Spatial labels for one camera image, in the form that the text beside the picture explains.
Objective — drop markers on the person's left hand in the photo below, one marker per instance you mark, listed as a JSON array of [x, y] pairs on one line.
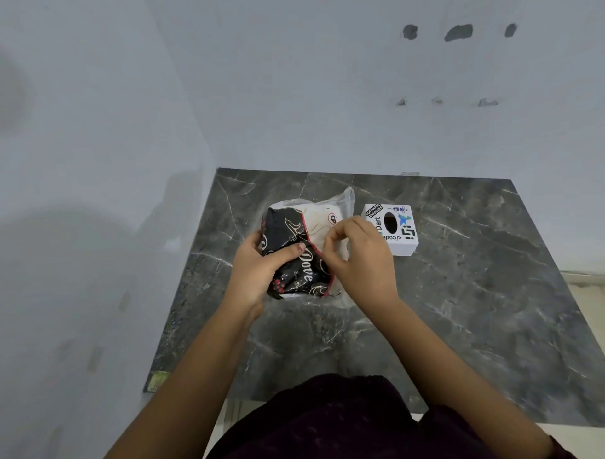
[[253, 279]]

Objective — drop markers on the person's right hand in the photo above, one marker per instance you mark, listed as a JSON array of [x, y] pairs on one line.
[[366, 269]]

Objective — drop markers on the person's left thumb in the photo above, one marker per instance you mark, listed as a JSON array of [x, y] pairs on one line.
[[289, 252]]

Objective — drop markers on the person's right thumb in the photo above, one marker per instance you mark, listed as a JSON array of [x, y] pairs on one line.
[[331, 257]]

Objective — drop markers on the black patterned packet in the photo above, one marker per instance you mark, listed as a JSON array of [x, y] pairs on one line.
[[288, 250]]

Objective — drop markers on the translucent plastic bag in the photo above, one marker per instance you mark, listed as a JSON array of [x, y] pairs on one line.
[[321, 217]]

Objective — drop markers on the person's right forearm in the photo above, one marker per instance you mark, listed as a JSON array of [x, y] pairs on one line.
[[453, 378]]

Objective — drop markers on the person's left forearm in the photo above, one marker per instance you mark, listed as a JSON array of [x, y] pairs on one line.
[[189, 383]]

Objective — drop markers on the white box with stickers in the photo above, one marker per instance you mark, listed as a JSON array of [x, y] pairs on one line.
[[401, 246]]

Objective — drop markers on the person's dark maroon garment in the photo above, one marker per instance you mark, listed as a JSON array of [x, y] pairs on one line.
[[340, 421]]

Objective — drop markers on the yellow-green sticker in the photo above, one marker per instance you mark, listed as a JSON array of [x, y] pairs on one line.
[[158, 381]]

